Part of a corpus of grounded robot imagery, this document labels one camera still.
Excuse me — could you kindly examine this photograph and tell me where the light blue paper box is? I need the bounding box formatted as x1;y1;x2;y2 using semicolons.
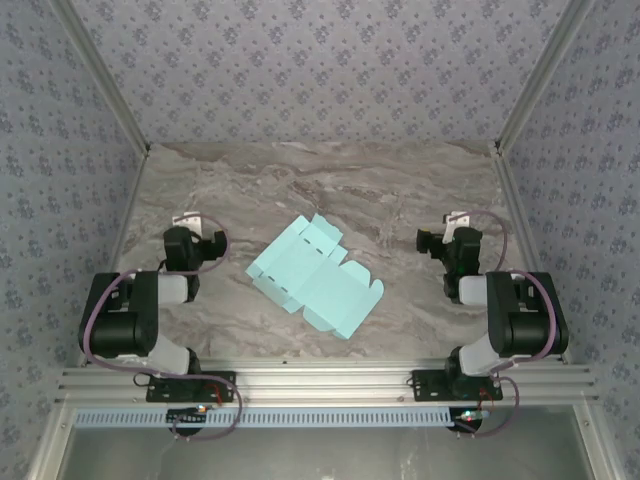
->
244;213;385;342

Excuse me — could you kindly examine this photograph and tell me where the black controller board with LED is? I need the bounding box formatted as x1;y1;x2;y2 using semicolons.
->
452;407;494;432
166;405;209;427

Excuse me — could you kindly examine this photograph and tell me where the aluminium cross beam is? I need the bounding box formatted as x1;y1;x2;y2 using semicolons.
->
54;363;599;404

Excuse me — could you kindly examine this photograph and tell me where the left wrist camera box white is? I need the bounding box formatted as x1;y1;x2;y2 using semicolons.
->
172;213;203;235

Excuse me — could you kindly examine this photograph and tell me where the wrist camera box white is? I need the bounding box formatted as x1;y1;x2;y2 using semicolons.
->
443;211;472;237
172;213;203;235

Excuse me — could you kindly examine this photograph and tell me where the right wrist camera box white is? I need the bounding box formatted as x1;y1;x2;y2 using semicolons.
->
443;211;472;237

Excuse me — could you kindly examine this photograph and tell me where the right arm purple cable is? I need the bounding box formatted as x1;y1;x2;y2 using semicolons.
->
449;210;557;439

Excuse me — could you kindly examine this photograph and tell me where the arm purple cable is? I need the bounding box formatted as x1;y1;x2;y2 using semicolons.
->
82;213;245;443
449;210;557;439

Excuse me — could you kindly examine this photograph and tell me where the aluminium side rail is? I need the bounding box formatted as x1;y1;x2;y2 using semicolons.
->
77;147;151;369
492;144;574;364

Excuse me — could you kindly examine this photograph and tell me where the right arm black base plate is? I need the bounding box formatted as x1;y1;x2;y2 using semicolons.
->
410;369;504;403

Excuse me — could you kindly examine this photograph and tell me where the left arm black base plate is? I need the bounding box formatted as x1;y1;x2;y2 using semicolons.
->
145;372;237;404

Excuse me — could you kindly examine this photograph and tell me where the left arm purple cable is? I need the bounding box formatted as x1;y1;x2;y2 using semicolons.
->
82;213;245;443

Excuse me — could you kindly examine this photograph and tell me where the aluminium frame post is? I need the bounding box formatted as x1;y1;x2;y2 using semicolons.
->
49;0;152;154
493;0;597;152

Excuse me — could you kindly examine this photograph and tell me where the grey slotted cable duct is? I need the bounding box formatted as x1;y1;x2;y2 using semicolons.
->
72;405;456;429

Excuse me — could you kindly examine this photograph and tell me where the aluminium frame leg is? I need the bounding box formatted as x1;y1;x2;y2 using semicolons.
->
569;403;617;480
27;403;76;480

